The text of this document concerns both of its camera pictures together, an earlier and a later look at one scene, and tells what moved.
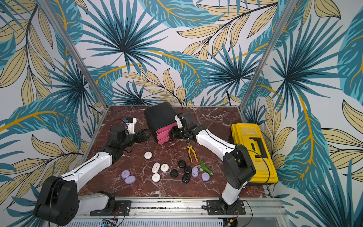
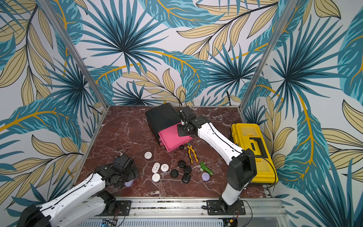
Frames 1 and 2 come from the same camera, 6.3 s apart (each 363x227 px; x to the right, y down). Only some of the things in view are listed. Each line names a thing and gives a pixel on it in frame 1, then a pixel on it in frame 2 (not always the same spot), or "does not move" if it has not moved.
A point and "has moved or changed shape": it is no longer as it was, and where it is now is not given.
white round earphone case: x=156 y=177 does not move
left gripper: x=144 y=138 to x=132 y=175
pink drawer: x=166 y=128 has moved or changed shape
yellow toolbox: x=252 y=135 does not move
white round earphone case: x=148 y=155 does not move
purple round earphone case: x=205 y=176 does not move
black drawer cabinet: x=159 y=117 does not move
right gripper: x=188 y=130 to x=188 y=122
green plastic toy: x=204 y=168 does not move
